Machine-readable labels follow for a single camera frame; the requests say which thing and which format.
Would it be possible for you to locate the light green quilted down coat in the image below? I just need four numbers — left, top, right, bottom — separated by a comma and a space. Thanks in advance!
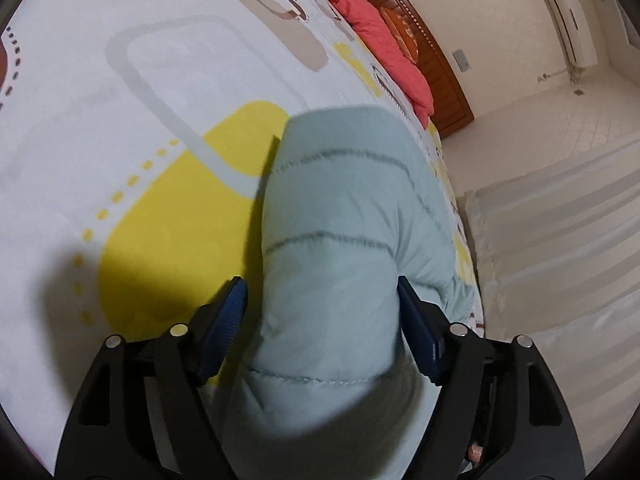
221, 106, 478, 479

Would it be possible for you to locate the cream striped curtain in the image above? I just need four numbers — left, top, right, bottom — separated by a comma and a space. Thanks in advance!
463, 136, 639, 469

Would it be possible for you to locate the patterned white bed sheet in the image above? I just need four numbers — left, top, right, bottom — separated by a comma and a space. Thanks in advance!
1, 0, 483, 471

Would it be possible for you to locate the red pillow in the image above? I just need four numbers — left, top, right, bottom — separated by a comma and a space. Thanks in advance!
329, 0, 435, 129

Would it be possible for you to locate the orange patterned cushion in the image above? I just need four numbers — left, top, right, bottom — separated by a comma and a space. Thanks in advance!
378, 6, 420, 64

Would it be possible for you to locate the wooden headboard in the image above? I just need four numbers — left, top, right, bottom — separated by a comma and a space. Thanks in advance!
368, 0, 474, 139

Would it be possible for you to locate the grey wall switch plate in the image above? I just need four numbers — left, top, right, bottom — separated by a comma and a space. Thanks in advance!
452, 49, 471, 73

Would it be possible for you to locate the white wall air conditioner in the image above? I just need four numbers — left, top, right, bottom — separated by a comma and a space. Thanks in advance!
546, 0, 598, 70

